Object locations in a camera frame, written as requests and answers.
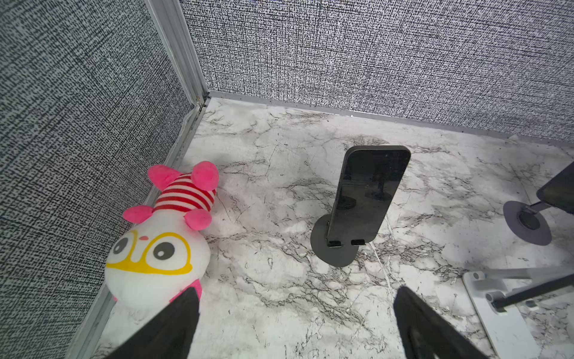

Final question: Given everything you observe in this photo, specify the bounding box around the purple round stand back centre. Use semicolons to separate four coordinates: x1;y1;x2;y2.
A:
503;201;552;246

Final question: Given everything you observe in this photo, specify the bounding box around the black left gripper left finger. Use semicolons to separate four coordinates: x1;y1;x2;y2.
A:
108;287;200;359

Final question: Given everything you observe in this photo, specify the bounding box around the white folding phone stand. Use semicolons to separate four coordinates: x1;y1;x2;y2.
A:
463;266;573;358

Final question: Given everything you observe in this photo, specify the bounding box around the grey round stand back left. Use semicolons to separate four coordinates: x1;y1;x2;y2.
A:
310;215;359;268

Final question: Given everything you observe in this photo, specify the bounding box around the pink white plush toy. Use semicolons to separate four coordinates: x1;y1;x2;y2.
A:
105;161;219;309

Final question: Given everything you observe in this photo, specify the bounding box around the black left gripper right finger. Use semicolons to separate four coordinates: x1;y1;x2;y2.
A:
393;286;486;358

